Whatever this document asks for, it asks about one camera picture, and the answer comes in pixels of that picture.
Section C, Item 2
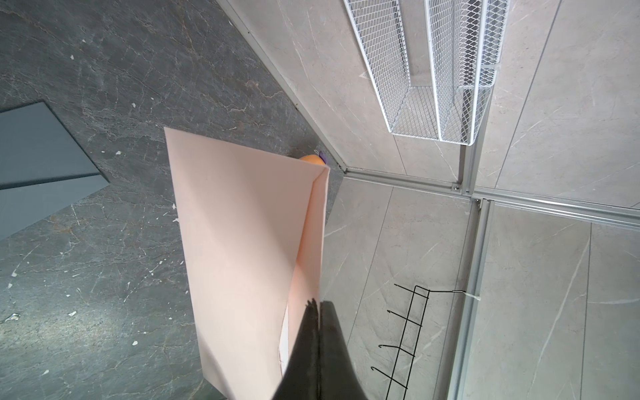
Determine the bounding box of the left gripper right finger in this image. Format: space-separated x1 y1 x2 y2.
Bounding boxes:
319 302 367 400

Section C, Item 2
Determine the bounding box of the pink envelope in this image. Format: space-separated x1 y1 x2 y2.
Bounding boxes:
165 128 330 399

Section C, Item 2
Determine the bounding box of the grey envelope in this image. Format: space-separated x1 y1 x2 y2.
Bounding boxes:
1 174 108 240
1 102 99 189

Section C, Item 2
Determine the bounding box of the black wire hook rack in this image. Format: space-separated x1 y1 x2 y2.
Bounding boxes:
369 283 477 399

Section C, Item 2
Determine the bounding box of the grey envelope upper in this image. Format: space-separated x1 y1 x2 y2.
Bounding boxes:
1 102 99 189

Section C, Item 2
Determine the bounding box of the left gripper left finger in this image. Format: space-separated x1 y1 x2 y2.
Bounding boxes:
273 300 320 400

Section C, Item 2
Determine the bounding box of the grey envelope lower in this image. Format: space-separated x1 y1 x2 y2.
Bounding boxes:
1 174 108 240

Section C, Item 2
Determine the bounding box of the white wire mesh basket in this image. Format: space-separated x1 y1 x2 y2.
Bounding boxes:
344 1 510 146

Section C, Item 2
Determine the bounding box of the orange shark plush toy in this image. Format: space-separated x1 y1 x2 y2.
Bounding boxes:
300 151 327 166

